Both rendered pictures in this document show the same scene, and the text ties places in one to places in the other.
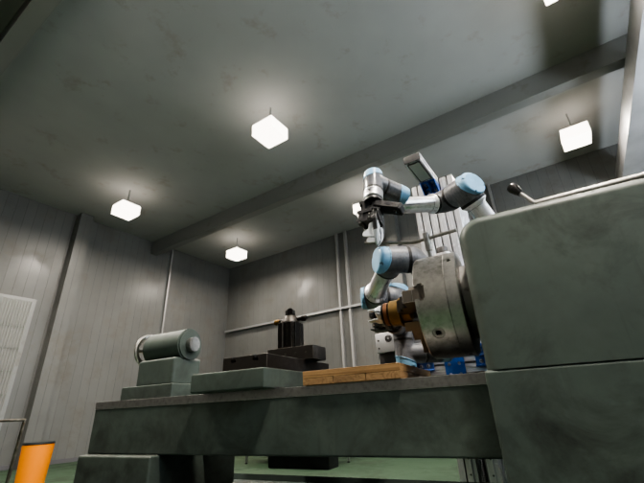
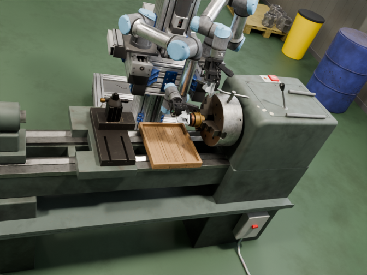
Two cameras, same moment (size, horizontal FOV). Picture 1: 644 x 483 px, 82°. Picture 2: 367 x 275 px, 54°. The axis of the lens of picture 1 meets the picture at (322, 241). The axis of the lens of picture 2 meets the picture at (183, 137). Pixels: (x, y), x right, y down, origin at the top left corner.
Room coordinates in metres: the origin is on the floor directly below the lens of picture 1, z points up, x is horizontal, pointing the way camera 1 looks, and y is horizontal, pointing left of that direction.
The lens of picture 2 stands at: (0.35, 1.24, 2.26)
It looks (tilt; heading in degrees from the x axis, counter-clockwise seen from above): 38 degrees down; 302
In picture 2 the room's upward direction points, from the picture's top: 20 degrees clockwise
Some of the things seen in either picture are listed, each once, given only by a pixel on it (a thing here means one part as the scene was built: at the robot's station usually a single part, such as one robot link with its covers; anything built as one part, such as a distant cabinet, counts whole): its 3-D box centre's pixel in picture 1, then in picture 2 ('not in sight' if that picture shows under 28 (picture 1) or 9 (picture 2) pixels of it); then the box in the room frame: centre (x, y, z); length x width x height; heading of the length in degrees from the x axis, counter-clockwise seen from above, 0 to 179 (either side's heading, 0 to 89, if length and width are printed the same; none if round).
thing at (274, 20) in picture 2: not in sight; (259, 12); (3.66, -5.14, 0.20); 1.39 x 0.99 x 0.39; 147
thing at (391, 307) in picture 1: (397, 312); (195, 119); (1.22, -0.24, 1.08); 0.09 x 0.09 x 0.09; 63
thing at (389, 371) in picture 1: (371, 378); (169, 144); (1.27, -0.14, 0.88); 0.36 x 0.30 x 0.04; 153
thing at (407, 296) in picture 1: (411, 301); (212, 129); (1.11, -0.26, 1.09); 0.12 x 0.11 x 0.05; 153
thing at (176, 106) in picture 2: (385, 320); (177, 107); (1.35, -0.22, 1.08); 0.12 x 0.09 x 0.08; 152
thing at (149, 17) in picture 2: (397, 296); (144, 21); (1.93, -0.39, 1.33); 0.13 x 0.12 x 0.14; 95
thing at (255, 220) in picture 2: not in sight; (255, 251); (0.56, -0.59, 0.22); 0.42 x 0.18 x 0.44; 153
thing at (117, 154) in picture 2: (281, 367); (111, 135); (1.45, 0.17, 0.95); 0.43 x 0.18 x 0.04; 153
